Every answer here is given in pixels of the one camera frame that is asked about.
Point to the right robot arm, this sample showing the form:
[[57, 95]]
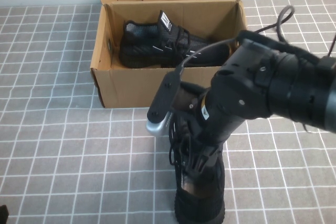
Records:
[[302, 90]]

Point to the black knit sneaker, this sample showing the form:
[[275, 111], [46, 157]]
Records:
[[199, 203], [147, 51]]

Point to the brown cardboard shoe box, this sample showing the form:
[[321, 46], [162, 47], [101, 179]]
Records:
[[131, 87]]

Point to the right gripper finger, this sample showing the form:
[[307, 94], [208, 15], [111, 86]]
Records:
[[207, 163], [190, 169]]

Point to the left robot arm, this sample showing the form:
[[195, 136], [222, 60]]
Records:
[[3, 216]]

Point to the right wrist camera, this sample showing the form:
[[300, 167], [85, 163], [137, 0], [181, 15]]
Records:
[[162, 98]]

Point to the grey white-checked tablecloth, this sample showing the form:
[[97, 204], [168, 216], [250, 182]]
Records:
[[78, 155]]

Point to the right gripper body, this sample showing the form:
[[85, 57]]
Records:
[[218, 127]]

